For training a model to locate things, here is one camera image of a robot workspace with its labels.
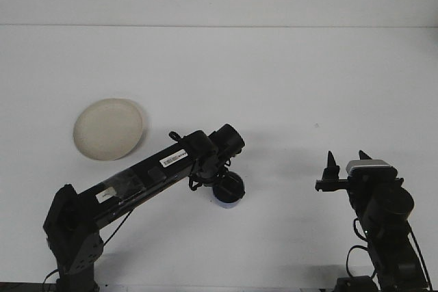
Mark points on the pale blue cup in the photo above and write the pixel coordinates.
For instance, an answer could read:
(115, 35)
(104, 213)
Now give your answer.
(227, 206)

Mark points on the pale round plate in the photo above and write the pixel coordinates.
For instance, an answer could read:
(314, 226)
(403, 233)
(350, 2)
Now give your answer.
(106, 131)

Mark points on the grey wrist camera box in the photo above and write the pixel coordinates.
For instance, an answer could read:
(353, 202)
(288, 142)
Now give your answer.
(369, 163)

